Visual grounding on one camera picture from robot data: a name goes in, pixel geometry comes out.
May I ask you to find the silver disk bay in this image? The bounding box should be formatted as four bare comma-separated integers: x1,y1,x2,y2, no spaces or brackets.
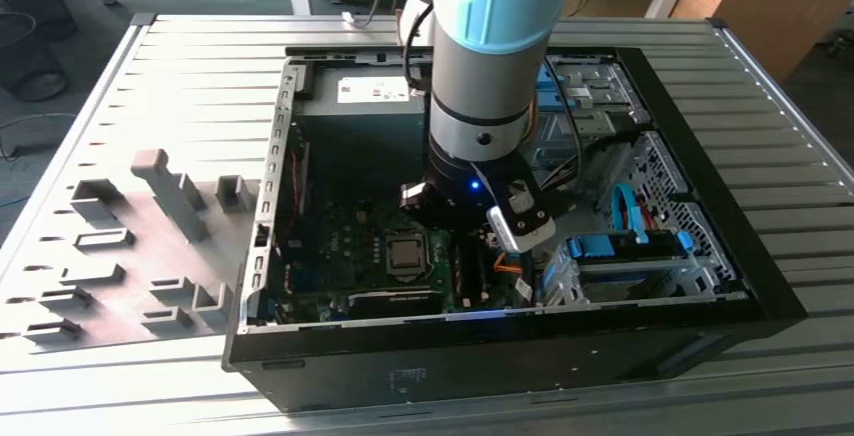
538,250,720,307

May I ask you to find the green motherboard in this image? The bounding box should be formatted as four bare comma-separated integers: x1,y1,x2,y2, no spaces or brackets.
277,194,535,325

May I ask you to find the hard disk in blue carrier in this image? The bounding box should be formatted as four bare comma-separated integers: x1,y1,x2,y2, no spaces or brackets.
564,229,696,263

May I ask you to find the silver CPU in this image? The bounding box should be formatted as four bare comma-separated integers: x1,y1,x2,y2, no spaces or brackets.
387,239,429,270

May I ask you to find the black camera cable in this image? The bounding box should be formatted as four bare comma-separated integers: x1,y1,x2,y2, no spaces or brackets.
561,90,586,210

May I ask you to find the grey parts rack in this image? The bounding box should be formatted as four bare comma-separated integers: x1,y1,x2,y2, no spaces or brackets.
0,148,266,353

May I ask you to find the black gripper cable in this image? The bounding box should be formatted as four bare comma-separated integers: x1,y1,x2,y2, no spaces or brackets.
398,3,442,102

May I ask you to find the black graphics card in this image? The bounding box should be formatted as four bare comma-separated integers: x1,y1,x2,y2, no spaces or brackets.
346,289,447,321

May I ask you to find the orange flat data cable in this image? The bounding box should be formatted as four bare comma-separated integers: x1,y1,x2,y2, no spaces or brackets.
491,251,533,273

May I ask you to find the grey power supply unit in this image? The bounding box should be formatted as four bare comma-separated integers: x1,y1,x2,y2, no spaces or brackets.
297,65,433,185

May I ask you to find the red data cable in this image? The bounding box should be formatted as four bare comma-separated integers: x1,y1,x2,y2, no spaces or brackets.
637,194,662,232

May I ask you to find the blue data cable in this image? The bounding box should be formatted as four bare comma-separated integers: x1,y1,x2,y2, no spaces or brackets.
609,182,654,246

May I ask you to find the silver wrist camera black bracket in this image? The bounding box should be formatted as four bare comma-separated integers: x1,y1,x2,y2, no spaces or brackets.
477,163,558,254

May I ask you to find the black RAM slot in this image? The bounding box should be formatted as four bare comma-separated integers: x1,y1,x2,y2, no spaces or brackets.
455,238,471,309
450,235,466,309

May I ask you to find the grey metal drive cage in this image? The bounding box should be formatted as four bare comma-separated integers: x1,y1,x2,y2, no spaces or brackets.
533,55,654,171

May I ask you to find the wooden cabinet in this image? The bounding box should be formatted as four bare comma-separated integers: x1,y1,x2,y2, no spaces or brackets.
670,0,854,86

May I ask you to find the black chair base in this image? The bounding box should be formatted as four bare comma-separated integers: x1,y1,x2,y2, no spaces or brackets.
812,18,854,60

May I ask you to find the perforated metal cage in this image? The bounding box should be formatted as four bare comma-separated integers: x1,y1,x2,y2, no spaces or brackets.
586,130,740,282

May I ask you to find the black cable bundle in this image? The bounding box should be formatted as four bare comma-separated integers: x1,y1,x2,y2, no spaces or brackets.
533,130,640,192

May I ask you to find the black PC case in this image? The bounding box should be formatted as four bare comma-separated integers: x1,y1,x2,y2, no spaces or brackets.
221,45,810,413

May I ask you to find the metal CPU socket cover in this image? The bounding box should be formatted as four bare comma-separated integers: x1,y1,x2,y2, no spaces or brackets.
379,227,435,284

